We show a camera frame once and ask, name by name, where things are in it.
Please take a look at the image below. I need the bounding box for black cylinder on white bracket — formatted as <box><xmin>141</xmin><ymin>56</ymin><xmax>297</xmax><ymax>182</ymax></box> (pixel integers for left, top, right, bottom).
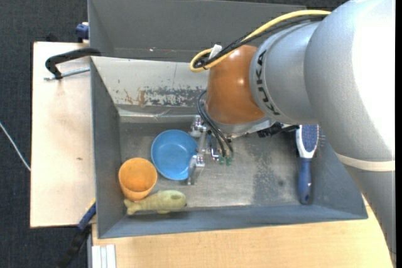
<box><xmin>256</xmin><ymin>122</ymin><xmax>300</xmax><ymax>139</ymax></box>

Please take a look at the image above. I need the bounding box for blue and white hairbrush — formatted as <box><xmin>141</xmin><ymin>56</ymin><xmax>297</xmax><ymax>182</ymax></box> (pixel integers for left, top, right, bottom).
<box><xmin>295</xmin><ymin>124</ymin><xmax>322</xmax><ymax>206</ymax></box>

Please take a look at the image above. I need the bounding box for pale wood flat board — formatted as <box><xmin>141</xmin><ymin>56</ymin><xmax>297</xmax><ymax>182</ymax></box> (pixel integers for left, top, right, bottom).
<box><xmin>30</xmin><ymin>41</ymin><xmax>97</xmax><ymax>228</ymax></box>

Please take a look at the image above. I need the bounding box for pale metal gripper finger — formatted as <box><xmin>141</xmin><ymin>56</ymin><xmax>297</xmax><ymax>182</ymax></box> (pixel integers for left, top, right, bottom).
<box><xmin>189</xmin><ymin>115</ymin><xmax>208</xmax><ymax>138</ymax></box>
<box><xmin>187</xmin><ymin>154</ymin><xmax>205</xmax><ymax>186</ymax></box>

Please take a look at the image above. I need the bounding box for orange cup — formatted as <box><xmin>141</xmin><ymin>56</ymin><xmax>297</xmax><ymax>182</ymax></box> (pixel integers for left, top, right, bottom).
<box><xmin>118</xmin><ymin>157</ymin><xmax>158</xmax><ymax>202</ymax></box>

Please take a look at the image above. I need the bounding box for green toy fish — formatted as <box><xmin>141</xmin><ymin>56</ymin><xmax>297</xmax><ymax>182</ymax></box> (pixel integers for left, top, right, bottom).
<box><xmin>123</xmin><ymin>190</ymin><xmax>188</xmax><ymax>215</ymax></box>

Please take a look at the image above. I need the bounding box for grey metal bin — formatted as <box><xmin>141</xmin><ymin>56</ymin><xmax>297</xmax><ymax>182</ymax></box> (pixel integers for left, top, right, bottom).
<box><xmin>87</xmin><ymin>0</ymin><xmax>369</xmax><ymax>239</ymax></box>

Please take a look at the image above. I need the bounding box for blue bowl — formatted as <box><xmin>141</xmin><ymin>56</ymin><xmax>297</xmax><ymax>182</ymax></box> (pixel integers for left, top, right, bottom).
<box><xmin>150</xmin><ymin>129</ymin><xmax>199</xmax><ymax>181</ymax></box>

